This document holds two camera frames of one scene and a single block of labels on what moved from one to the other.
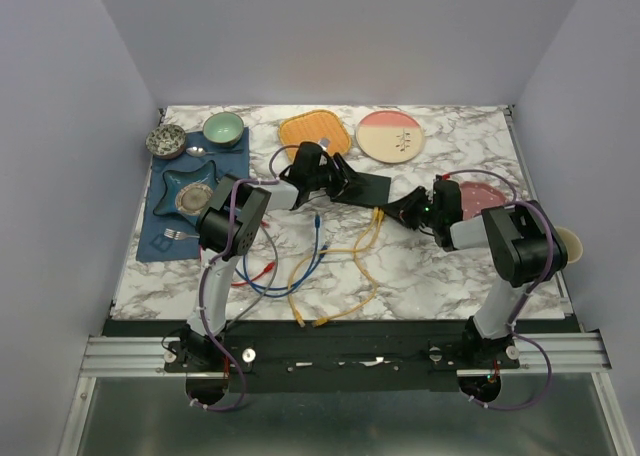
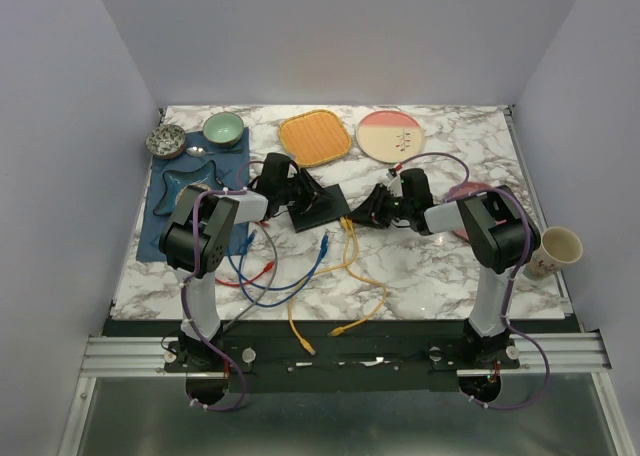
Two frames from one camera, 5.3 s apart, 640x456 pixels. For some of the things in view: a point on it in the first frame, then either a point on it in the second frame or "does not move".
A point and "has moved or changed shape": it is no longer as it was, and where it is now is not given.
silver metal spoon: (195, 151) does not move
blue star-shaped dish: (189, 192) does not move
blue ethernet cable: (288, 286) has moved or changed shape
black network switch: (365, 190) → (318, 206)
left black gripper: (344, 171) → (306, 179)
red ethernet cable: (267, 270) does not move
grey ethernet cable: (269, 284) does not move
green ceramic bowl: (223, 129) does not move
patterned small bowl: (166, 141) does not move
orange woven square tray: (313, 127) does not move
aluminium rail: (576, 355) does not move
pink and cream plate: (390, 136) does not move
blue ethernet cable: (317, 227) → (253, 233)
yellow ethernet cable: (291, 300) → (347, 223)
